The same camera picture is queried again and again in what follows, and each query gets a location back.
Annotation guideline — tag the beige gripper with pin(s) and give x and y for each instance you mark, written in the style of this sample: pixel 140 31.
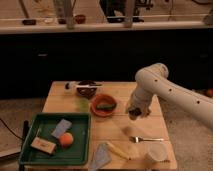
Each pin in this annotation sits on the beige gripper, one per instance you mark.
pixel 141 103

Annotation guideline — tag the dark metal cup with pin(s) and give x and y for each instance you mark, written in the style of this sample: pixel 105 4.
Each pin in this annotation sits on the dark metal cup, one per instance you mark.
pixel 134 113

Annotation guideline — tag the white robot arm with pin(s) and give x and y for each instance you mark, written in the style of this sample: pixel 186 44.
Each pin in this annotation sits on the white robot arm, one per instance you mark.
pixel 152 80

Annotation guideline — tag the green cucumber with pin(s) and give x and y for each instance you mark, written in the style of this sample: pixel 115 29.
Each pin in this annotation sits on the green cucumber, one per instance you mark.
pixel 105 106

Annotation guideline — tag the silver fork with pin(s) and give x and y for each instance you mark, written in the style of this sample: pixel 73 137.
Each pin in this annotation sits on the silver fork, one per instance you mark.
pixel 137 139

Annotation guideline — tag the orange bowl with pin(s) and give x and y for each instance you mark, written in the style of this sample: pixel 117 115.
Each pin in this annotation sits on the orange bowl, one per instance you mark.
pixel 102 99

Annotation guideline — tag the dark brown bowl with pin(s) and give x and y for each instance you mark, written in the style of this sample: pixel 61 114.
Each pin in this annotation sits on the dark brown bowl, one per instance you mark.
pixel 86 92

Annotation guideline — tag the yellow banana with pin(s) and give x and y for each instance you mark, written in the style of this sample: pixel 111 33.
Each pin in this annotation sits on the yellow banana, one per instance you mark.
pixel 117 151

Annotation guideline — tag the translucent green cup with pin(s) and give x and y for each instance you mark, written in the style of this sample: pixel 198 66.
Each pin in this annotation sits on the translucent green cup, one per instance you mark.
pixel 82 105

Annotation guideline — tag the grey blue cloth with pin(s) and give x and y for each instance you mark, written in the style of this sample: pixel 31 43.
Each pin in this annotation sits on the grey blue cloth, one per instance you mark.
pixel 101 157

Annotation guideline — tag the grey blue sponge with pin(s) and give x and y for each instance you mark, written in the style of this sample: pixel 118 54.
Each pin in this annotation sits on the grey blue sponge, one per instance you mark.
pixel 61 128

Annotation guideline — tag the orange fruit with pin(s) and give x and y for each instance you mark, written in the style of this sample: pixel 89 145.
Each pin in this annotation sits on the orange fruit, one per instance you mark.
pixel 66 140

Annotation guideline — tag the small red bowl on shelf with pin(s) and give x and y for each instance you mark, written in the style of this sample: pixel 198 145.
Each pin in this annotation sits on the small red bowl on shelf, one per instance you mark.
pixel 80 19

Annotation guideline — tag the green plastic tray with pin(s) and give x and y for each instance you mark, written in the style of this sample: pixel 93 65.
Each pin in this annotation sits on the green plastic tray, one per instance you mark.
pixel 42 126

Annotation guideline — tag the wooden block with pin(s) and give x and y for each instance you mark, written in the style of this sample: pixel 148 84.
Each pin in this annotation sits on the wooden block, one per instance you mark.
pixel 43 145

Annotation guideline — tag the dark dish on shelf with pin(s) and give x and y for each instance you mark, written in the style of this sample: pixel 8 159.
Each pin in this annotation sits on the dark dish on shelf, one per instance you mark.
pixel 29 22

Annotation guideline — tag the white handled knife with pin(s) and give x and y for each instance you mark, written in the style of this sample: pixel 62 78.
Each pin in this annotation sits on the white handled knife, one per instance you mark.
pixel 70 85

